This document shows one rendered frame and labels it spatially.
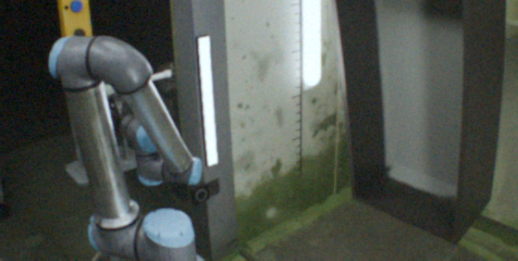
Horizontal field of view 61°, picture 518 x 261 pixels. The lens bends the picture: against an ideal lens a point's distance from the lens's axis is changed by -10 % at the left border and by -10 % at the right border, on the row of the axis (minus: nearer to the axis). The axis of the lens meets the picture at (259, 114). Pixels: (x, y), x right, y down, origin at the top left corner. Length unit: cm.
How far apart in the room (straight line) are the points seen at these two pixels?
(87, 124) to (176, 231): 41
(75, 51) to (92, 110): 17
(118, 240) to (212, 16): 111
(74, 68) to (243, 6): 121
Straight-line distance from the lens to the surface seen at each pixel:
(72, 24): 205
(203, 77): 220
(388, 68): 237
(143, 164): 169
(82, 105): 132
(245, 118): 245
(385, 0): 224
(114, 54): 123
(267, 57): 246
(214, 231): 259
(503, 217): 298
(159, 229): 147
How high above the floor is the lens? 173
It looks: 22 degrees down
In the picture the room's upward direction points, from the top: 2 degrees counter-clockwise
